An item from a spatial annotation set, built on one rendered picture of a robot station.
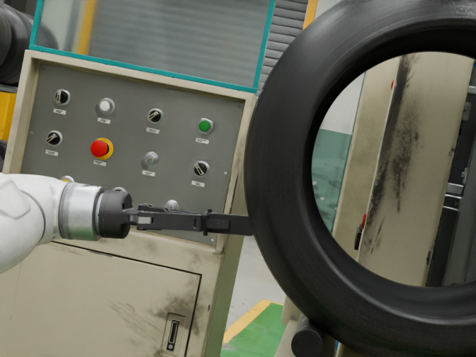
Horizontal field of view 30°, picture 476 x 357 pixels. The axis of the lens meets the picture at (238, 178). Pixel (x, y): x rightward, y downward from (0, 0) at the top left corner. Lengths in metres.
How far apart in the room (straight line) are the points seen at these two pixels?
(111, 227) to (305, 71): 0.39
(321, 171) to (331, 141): 0.37
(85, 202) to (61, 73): 0.82
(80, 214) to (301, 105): 0.38
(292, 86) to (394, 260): 0.50
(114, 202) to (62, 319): 0.79
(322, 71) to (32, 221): 0.47
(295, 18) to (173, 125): 8.65
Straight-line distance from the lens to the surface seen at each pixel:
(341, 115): 10.45
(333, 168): 10.44
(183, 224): 1.34
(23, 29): 5.27
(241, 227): 1.37
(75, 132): 2.14
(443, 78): 1.64
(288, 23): 10.69
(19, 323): 2.17
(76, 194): 1.39
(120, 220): 1.37
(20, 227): 1.28
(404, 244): 1.63
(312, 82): 1.24
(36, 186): 1.39
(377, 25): 1.25
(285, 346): 1.42
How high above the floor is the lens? 1.18
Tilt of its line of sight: 3 degrees down
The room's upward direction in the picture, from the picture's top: 11 degrees clockwise
